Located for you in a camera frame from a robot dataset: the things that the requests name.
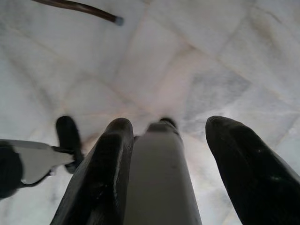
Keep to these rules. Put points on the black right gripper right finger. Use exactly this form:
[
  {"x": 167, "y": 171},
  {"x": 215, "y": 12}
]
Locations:
[{"x": 253, "y": 175}]

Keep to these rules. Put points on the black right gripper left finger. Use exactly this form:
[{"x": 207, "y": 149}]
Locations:
[{"x": 100, "y": 178}]

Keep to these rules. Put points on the dark brown chair leg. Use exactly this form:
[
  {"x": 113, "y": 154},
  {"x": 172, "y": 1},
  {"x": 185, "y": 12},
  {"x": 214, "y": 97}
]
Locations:
[{"x": 89, "y": 10}]

